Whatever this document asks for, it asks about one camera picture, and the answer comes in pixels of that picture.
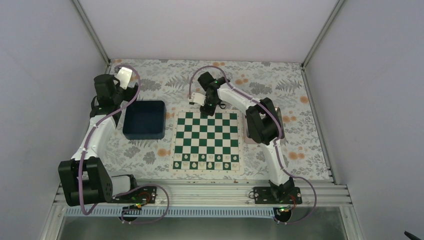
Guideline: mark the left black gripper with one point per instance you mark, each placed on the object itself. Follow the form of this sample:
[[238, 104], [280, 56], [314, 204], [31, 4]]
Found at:
[[131, 93]]

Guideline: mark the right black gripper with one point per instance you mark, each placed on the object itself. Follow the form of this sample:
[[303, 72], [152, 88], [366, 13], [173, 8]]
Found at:
[[210, 112]]

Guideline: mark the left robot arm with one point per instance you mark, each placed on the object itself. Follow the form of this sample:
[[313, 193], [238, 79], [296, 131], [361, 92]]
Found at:
[[84, 178]]

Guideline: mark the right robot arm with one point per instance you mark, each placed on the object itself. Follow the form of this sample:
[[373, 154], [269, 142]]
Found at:
[[263, 125]]

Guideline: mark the dark blue plastic bin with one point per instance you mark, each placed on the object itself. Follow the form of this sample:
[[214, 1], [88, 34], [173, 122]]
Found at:
[[145, 120]]

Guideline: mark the green white chessboard mat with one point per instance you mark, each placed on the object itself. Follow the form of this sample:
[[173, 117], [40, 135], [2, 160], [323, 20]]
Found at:
[[203, 138]]

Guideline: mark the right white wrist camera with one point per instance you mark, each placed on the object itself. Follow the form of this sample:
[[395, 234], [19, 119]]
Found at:
[[197, 98]]

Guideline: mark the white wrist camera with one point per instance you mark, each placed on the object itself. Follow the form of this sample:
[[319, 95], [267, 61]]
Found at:
[[197, 98], [124, 76]]

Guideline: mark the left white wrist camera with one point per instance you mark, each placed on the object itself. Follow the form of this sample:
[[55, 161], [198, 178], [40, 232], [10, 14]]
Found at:
[[124, 76]]

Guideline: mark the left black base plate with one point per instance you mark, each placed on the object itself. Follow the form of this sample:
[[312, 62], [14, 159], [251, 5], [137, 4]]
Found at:
[[141, 196]]

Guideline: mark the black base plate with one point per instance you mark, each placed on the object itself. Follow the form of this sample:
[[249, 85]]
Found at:
[[141, 196], [263, 195]]

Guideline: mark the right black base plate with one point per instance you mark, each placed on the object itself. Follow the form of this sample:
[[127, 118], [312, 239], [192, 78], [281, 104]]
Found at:
[[263, 195]]

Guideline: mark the aluminium rail frame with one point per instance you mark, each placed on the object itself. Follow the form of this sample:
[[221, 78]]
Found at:
[[234, 193]]

